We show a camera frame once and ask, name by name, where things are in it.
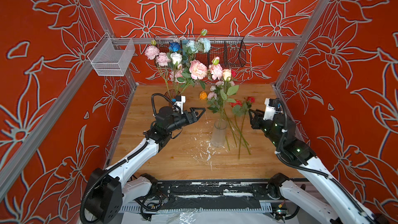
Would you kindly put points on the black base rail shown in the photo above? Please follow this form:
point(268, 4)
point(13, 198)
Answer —
point(219, 195)

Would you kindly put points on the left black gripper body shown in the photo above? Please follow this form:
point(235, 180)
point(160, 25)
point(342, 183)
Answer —
point(188, 121)

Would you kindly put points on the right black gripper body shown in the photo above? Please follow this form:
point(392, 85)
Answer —
point(267, 127)

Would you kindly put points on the blue rose stem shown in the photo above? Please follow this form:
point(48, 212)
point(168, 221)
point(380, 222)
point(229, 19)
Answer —
point(174, 47)

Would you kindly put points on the white green flower stem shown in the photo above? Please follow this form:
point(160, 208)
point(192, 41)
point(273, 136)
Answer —
point(192, 47)

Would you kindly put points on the small pink flower bunch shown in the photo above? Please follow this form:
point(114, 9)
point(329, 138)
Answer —
point(213, 100)

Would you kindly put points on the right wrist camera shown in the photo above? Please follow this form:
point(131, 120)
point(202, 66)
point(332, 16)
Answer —
point(272, 107)

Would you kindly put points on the pink rose bunch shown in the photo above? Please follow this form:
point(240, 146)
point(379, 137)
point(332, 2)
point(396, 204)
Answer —
point(197, 72)

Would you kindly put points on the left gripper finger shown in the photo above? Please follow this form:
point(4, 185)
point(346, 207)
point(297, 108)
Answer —
point(196, 109)
point(197, 115)

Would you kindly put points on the white pink rose stem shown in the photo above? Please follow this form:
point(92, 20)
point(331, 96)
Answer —
point(226, 91)

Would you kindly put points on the clear glass vase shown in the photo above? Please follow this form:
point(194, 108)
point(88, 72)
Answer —
point(218, 136)

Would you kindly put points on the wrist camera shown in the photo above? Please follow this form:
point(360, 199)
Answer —
point(272, 107)
point(178, 102)

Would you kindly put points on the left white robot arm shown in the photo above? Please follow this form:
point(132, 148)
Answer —
point(110, 188)

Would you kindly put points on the black wire wall basket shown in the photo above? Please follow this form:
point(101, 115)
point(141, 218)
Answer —
point(230, 49)

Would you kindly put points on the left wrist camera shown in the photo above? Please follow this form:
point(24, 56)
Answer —
point(178, 102)

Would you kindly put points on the orange flower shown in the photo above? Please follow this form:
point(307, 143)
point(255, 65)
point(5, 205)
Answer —
point(203, 95)

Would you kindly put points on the dark smoked glass vase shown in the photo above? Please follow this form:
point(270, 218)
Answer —
point(173, 96)

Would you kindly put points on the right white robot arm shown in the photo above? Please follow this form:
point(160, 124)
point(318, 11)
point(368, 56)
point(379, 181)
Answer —
point(339, 206)

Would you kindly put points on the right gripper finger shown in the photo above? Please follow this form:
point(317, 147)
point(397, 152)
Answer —
point(255, 123)
point(256, 114)

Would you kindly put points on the pink peony stem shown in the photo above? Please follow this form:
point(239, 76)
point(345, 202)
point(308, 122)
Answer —
point(161, 62)

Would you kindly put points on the clear acrylic wall bin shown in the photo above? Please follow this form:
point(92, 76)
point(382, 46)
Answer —
point(112, 56)

